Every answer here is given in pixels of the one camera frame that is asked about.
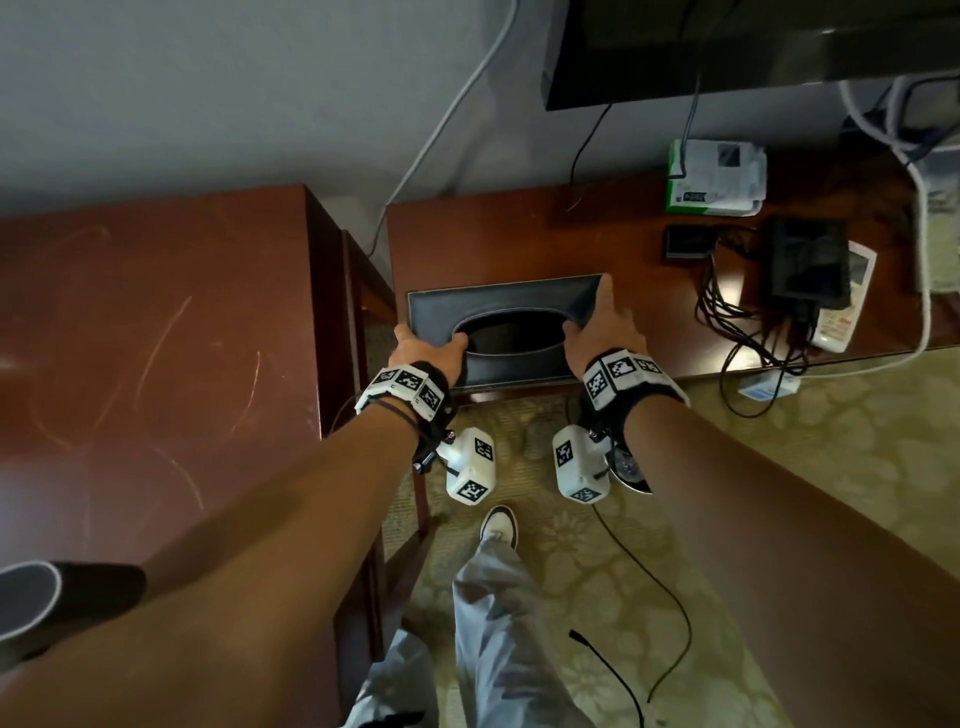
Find left wrist marker strap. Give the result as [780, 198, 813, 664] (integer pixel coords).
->
[353, 361, 457, 474]

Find white power strip cable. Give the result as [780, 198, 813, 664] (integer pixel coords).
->
[365, 0, 521, 260]

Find person's left hand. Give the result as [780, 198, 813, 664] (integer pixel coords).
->
[389, 322, 470, 388]

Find wrist marker strap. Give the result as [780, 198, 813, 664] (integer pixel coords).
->
[581, 347, 691, 451]
[353, 361, 457, 474]

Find green white box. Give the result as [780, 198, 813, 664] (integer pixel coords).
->
[665, 138, 769, 219]

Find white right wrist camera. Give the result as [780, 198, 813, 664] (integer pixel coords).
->
[552, 423, 654, 505]

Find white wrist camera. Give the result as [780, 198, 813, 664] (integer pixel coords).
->
[437, 427, 498, 507]
[552, 423, 654, 505]

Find right wrist marker strap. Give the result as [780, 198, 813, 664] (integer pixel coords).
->
[581, 347, 691, 451]

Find white remote control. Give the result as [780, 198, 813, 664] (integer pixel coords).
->
[809, 239, 879, 354]

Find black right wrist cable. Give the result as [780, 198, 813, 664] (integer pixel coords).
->
[590, 502, 693, 706]

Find black grey sleeve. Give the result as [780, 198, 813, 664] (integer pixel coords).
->
[0, 560, 149, 673]

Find person's right forearm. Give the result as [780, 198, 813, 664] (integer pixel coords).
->
[622, 393, 960, 728]

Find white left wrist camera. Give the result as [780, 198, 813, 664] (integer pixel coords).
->
[437, 427, 498, 507]

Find black square box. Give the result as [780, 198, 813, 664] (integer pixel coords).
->
[761, 215, 853, 310]

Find person's left forearm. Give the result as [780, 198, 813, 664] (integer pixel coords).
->
[0, 401, 421, 728]

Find black television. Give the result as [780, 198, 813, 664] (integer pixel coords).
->
[541, 0, 960, 112]

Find small black adapter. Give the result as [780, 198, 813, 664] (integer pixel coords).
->
[663, 223, 718, 262]

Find light grey trousers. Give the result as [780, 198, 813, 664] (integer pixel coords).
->
[341, 536, 601, 728]

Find black tissue box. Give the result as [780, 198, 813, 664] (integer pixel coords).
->
[407, 273, 605, 391]

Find red-brown wooden table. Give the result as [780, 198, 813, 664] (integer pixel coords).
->
[0, 183, 399, 728]

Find tangled black cables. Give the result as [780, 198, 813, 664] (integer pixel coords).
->
[693, 232, 811, 418]

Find white sneaker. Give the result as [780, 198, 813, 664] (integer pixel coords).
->
[479, 504, 520, 553]

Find low wooden television stand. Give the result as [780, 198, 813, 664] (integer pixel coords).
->
[386, 149, 960, 406]

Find person's right hand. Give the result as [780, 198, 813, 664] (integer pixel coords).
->
[562, 272, 650, 380]

